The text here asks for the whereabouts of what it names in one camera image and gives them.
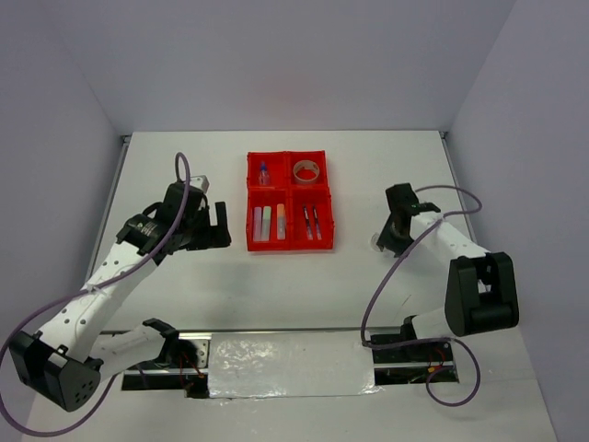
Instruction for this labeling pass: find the small clear tape roll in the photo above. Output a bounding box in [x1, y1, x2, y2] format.
[370, 233, 383, 252]

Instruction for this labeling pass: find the purple cap highlighter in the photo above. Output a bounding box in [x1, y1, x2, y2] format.
[252, 206, 262, 242]

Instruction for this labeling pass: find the orange cap highlighter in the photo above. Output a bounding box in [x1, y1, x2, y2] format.
[276, 204, 286, 240]

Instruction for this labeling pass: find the blue patterned pen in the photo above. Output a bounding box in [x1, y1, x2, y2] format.
[303, 204, 313, 240]
[312, 205, 322, 240]

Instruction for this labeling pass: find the clear blue-cap spray bottle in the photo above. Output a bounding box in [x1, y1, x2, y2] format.
[259, 161, 271, 186]

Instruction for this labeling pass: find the large white tape roll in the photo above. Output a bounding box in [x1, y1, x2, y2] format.
[293, 159, 321, 185]

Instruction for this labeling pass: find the green cap highlighter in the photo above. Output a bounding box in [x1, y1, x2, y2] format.
[260, 206, 271, 242]

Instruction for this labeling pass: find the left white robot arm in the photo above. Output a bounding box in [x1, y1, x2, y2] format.
[8, 175, 231, 413]

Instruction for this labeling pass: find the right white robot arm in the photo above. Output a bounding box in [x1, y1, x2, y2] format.
[375, 183, 520, 360]

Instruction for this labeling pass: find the red four-compartment bin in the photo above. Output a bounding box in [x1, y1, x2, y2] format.
[246, 150, 335, 252]

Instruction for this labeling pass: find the silver foil sheet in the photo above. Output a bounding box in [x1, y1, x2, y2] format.
[208, 331, 379, 399]

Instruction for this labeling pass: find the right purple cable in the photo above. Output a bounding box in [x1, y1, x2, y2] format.
[361, 184, 483, 408]

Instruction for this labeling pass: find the purple cable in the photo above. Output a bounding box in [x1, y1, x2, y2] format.
[361, 184, 483, 408]
[0, 152, 191, 439]

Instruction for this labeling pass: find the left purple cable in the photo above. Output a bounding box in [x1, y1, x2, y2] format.
[0, 152, 191, 439]

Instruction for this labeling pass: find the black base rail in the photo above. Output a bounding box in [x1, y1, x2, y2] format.
[121, 331, 458, 400]

